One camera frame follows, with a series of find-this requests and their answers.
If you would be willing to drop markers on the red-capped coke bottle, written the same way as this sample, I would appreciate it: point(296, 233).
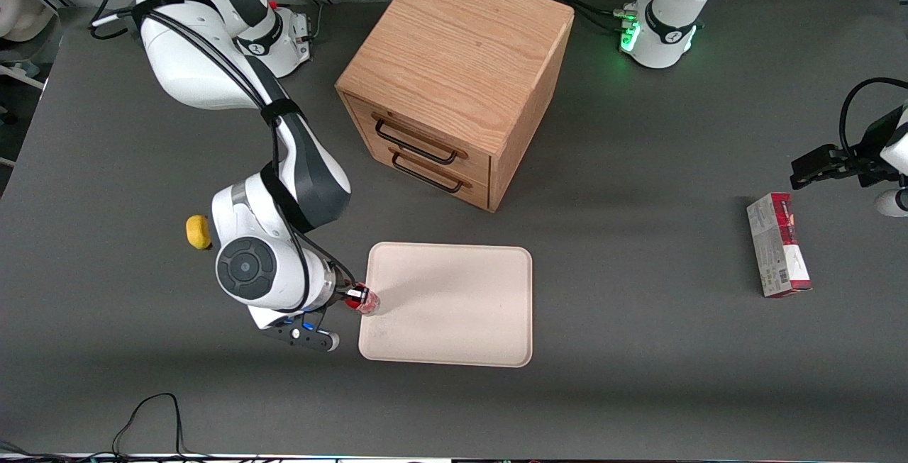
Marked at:
point(370, 305)

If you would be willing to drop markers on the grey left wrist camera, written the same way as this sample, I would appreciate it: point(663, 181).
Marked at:
point(890, 203)

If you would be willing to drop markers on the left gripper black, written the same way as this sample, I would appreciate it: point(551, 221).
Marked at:
point(867, 162)

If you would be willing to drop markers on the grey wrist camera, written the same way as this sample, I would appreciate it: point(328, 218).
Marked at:
point(890, 203)
point(305, 337)

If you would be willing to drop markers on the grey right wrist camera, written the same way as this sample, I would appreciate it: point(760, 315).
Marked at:
point(305, 337)

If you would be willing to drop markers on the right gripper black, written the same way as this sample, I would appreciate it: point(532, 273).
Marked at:
point(342, 296)

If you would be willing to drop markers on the yellow lemon-shaped object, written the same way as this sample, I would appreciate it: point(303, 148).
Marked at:
point(198, 232)

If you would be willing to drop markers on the red plaid carton box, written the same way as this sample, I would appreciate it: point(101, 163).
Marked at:
point(780, 250)

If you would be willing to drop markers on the white round background object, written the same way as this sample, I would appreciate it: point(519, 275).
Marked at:
point(25, 6)

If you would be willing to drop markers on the beige plastic tray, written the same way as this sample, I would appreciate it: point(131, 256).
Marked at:
point(454, 307)

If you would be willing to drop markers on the wooden two-drawer cabinet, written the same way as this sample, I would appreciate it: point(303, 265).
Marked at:
point(454, 52)

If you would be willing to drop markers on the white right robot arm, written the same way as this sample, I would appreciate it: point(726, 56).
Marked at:
point(191, 66)

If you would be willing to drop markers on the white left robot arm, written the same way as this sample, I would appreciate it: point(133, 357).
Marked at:
point(667, 23)

